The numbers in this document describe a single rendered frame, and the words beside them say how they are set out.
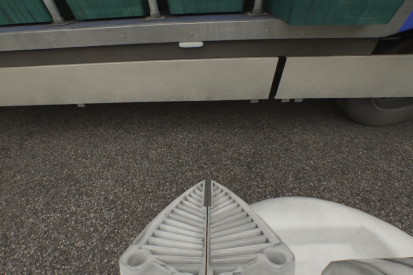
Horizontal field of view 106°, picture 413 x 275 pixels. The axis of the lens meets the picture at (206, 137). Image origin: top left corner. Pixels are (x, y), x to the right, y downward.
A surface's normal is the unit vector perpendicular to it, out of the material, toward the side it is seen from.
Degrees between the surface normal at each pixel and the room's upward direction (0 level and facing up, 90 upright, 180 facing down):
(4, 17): 91
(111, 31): 90
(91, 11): 91
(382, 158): 0
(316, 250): 0
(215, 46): 90
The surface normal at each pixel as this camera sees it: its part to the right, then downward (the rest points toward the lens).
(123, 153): -0.04, -0.71
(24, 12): -0.01, 0.79
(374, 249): -0.92, 0.04
